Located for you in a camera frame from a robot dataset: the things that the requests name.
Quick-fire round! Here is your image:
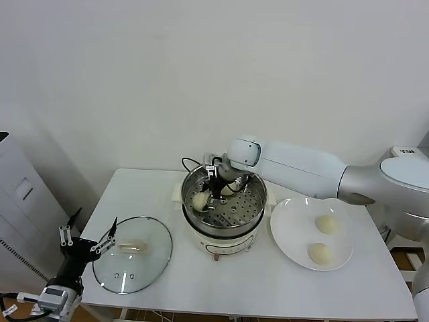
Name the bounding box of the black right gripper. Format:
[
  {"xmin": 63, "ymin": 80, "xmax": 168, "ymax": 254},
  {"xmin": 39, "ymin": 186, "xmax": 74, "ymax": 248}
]
[{"xmin": 200, "ymin": 172, "xmax": 225, "ymax": 213}]

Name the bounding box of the grey metal cabinet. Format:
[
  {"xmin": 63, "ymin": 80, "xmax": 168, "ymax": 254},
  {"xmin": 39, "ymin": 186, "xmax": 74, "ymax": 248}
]
[{"xmin": 0, "ymin": 131, "xmax": 83, "ymax": 298}]

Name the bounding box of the glass pot lid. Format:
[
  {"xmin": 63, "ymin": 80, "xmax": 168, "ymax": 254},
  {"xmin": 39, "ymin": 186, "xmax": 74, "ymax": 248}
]
[{"xmin": 92, "ymin": 216, "xmax": 174, "ymax": 295}]

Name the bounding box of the white round plate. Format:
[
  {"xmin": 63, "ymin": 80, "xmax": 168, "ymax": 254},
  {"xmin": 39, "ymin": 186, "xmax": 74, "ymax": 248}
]
[{"xmin": 269, "ymin": 197, "xmax": 354, "ymax": 272}]

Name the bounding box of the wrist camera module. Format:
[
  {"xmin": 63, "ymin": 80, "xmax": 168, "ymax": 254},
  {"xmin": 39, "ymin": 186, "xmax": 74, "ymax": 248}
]
[
  {"xmin": 202, "ymin": 152, "xmax": 225, "ymax": 175},
  {"xmin": 38, "ymin": 284, "xmax": 70, "ymax": 309}
]

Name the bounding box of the steel steamer basket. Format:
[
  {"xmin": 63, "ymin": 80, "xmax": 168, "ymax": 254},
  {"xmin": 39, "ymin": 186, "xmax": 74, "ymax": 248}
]
[{"xmin": 181, "ymin": 160, "xmax": 269, "ymax": 229}]

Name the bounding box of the white side desk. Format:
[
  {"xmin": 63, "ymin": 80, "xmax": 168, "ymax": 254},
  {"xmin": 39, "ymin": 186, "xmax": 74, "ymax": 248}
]
[{"xmin": 365, "ymin": 145, "xmax": 429, "ymax": 249}]

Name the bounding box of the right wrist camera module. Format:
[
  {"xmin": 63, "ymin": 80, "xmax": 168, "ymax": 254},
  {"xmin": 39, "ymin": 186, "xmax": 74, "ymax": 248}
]
[{"xmin": 202, "ymin": 152, "xmax": 225, "ymax": 175}]

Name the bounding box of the cream electric cooker base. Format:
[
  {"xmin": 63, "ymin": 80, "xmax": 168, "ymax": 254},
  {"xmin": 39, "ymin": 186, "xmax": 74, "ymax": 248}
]
[{"xmin": 171, "ymin": 183, "xmax": 278, "ymax": 263}]

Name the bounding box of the black cooker power cable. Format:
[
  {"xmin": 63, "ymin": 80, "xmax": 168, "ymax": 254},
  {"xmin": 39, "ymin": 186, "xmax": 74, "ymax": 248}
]
[{"xmin": 181, "ymin": 156, "xmax": 205, "ymax": 174}]

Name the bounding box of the black cable with adapter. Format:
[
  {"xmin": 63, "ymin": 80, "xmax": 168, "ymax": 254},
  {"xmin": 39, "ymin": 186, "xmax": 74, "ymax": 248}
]
[{"xmin": 378, "ymin": 224, "xmax": 393, "ymax": 244}]

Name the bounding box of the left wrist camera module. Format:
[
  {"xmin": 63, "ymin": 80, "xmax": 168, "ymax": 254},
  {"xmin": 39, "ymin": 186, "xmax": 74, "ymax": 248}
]
[{"xmin": 38, "ymin": 284, "xmax": 70, "ymax": 309}]

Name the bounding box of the white furniture leg frame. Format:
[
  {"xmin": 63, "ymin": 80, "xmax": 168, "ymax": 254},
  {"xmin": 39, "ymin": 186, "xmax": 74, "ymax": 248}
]
[{"xmin": 404, "ymin": 251, "xmax": 424, "ymax": 286}]

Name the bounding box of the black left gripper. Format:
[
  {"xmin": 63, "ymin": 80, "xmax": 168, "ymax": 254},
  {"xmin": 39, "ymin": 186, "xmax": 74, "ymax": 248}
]
[{"xmin": 55, "ymin": 207, "xmax": 119, "ymax": 286}]

